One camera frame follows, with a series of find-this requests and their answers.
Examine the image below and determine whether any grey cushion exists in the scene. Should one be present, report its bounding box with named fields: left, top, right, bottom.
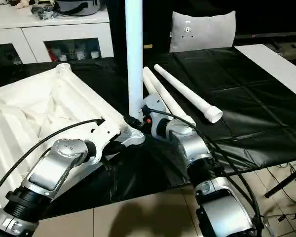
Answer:
left=169, top=10, right=236, bottom=53

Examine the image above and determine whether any black stand leg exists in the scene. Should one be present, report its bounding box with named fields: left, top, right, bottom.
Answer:
left=264, top=165, right=296, bottom=198

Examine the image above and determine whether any white glass-door cabinet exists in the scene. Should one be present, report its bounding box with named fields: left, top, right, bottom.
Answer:
left=0, top=4, right=114, bottom=67

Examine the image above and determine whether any dark round appliance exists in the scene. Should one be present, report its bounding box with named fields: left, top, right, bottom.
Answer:
left=55, top=0, right=103, bottom=16

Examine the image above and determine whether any black cabinet with gold label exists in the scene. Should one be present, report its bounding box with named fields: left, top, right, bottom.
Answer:
left=109, top=0, right=237, bottom=62

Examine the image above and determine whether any white flat board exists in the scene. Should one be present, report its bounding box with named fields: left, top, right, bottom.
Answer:
left=235, top=44, right=296, bottom=103

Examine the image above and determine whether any floor cable bundle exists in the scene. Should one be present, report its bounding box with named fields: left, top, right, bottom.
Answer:
left=266, top=160, right=296, bottom=225

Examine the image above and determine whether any white plastic table top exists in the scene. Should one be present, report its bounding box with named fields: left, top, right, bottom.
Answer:
left=0, top=63, right=147, bottom=198

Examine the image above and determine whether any white plastic table leg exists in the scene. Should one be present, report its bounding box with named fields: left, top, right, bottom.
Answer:
left=142, top=67, right=163, bottom=112
left=124, top=0, right=147, bottom=145
left=154, top=64, right=223, bottom=123
left=146, top=68, right=196, bottom=127

